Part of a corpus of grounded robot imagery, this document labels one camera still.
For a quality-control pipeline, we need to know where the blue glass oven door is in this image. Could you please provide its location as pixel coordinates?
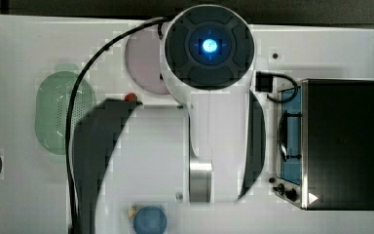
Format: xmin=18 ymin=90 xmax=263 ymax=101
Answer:
xmin=278 ymin=88 xmax=302 ymax=185

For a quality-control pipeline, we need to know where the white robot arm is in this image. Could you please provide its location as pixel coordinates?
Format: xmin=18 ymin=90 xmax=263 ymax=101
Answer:
xmin=69 ymin=5 xmax=265 ymax=234

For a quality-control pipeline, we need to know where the small red strawberry toy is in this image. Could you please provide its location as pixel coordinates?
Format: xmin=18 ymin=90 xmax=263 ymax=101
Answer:
xmin=125 ymin=93 xmax=137 ymax=101

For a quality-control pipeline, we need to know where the grey round plate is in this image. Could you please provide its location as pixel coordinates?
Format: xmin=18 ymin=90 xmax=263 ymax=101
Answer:
xmin=125 ymin=29 xmax=169 ymax=95

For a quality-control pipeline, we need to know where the blue round cup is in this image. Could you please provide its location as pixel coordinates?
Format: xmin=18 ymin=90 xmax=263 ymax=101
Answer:
xmin=133 ymin=206 xmax=168 ymax=234

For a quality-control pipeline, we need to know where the green perforated colander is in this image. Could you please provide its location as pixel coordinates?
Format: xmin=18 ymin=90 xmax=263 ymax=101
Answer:
xmin=35 ymin=71 xmax=96 ymax=155

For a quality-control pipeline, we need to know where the black camera box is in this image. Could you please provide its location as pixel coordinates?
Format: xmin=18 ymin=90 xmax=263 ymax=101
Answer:
xmin=255 ymin=71 xmax=274 ymax=93

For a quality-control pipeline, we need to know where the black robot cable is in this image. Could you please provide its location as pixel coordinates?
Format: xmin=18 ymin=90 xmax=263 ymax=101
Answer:
xmin=64 ymin=17 xmax=170 ymax=234

